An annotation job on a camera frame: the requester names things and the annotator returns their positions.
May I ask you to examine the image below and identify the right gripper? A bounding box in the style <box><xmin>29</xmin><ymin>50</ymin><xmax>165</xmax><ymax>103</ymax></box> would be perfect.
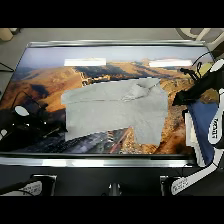
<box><xmin>171</xmin><ymin>84</ymin><xmax>202</xmax><ymax>107</ymax></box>

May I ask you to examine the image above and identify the grey shirt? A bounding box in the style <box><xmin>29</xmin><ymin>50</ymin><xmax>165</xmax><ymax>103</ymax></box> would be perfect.
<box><xmin>60</xmin><ymin>77</ymin><xmax>170</xmax><ymax>146</ymax></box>

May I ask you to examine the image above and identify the navy blue garment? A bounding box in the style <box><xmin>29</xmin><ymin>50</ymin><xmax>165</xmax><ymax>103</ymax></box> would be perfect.
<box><xmin>185</xmin><ymin>99</ymin><xmax>220</xmax><ymax>167</ymax></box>

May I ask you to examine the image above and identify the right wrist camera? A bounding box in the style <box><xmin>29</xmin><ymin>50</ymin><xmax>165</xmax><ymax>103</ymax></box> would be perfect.
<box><xmin>179</xmin><ymin>61</ymin><xmax>205</xmax><ymax>85</ymax></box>

